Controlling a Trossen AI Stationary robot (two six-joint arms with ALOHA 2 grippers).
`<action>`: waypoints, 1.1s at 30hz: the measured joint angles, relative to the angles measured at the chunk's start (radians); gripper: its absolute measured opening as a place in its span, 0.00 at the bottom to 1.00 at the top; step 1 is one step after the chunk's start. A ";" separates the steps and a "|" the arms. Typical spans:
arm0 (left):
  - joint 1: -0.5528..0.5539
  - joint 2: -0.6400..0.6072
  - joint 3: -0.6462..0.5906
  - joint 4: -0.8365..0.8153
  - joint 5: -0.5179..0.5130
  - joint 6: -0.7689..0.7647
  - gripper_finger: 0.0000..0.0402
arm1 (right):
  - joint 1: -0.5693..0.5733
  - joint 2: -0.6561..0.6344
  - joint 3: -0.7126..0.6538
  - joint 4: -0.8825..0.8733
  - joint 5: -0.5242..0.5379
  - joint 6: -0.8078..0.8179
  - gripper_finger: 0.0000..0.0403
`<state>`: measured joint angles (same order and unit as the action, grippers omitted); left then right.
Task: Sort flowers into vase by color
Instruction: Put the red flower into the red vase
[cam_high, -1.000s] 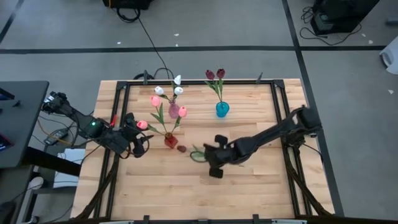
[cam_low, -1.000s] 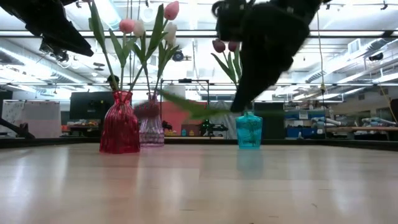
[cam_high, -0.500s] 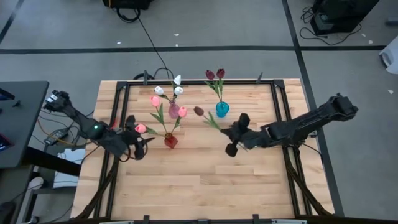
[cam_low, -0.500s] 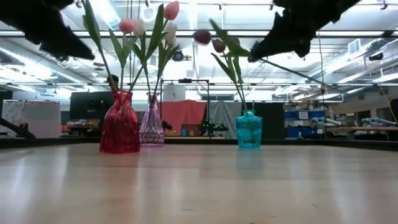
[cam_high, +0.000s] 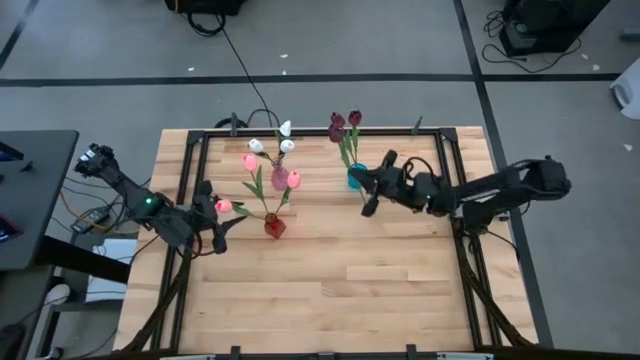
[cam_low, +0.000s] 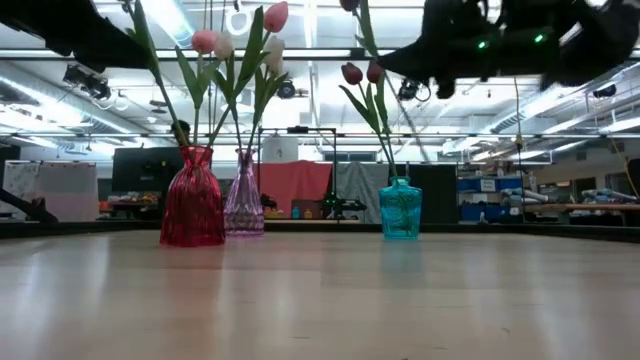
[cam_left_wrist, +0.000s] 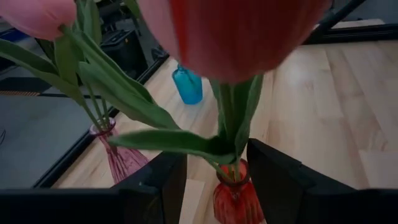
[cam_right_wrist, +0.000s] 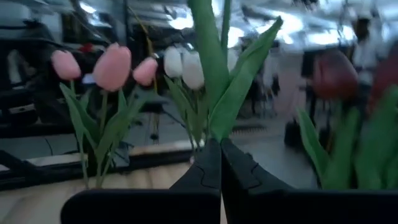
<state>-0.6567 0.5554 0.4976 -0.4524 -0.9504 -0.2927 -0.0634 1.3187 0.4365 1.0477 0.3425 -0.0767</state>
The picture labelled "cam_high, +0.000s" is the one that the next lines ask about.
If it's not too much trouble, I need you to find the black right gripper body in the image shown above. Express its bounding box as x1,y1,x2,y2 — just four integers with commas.
360,148,432,218

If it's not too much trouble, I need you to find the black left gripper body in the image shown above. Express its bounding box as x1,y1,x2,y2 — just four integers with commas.
186,179,230,256

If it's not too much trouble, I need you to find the pink artificial tulip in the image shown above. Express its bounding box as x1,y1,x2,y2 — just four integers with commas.
272,170,303,219
214,198,272,224
241,153,274,221

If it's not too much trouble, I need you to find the dark red artificial tulip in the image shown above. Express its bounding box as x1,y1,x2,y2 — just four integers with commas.
329,111,353,167
347,109,364,167
327,125,353,169

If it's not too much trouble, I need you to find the purple ribbed glass vase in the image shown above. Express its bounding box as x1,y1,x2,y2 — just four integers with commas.
270,158,291,193

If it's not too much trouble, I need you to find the white artificial tulip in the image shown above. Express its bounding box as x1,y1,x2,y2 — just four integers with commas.
276,119,294,166
247,137,279,164
274,138,297,166

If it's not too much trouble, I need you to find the blue textured glass vase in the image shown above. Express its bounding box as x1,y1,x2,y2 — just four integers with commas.
346,162,369,192

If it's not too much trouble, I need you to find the red ribbed glass vase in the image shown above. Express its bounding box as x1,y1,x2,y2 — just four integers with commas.
263,212,288,241

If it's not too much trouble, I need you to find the white flat box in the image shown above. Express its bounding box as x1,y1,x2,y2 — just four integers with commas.
83,237,140,304

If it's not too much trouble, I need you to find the black desk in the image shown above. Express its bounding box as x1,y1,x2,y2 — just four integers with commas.
0,129,81,272

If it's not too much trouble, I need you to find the black equipment box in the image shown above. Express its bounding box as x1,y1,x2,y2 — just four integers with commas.
164,0,247,17

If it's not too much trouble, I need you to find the large black equipment case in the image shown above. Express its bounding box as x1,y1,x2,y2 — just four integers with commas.
498,0,612,59

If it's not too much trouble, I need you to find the white rounded object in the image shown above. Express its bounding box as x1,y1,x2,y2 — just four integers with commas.
608,56,640,122

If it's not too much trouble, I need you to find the black aluminium table frame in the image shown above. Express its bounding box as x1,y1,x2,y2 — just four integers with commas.
149,115,501,360

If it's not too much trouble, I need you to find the black braided cable bundle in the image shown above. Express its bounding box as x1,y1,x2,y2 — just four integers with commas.
118,243,197,354
456,231,534,349

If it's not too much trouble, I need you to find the long black floor cable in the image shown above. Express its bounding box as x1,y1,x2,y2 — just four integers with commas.
185,11,282,129

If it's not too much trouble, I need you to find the tangled black cable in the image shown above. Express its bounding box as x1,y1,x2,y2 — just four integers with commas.
481,8,584,75

